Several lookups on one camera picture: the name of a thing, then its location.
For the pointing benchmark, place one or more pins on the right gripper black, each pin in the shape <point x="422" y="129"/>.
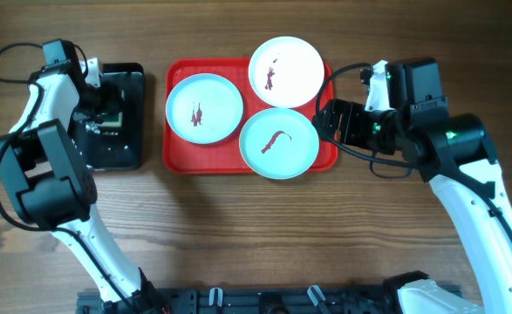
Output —
<point x="347" y="125"/>

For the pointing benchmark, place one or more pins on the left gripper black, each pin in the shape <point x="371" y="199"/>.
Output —
<point x="114" y="100"/>

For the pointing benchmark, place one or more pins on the green yellow sponge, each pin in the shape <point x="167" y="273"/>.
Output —
<point x="110" y="113"/>

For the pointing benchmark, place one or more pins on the light blue plate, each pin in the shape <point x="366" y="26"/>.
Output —
<point x="204" y="108"/>

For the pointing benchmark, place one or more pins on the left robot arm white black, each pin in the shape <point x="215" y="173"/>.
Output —
<point x="51" y="188"/>

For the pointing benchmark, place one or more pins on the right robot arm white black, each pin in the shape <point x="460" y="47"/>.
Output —
<point x="405" y="122"/>

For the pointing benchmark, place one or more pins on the black plastic tray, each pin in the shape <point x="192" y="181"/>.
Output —
<point x="115" y="149"/>

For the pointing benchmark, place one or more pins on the light green plate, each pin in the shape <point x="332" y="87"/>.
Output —
<point x="279" y="144"/>

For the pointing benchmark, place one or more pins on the white plate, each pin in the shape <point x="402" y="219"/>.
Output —
<point x="286" y="72"/>

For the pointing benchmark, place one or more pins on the black mounting rail base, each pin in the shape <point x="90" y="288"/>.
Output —
<point x="352" y="299"/>

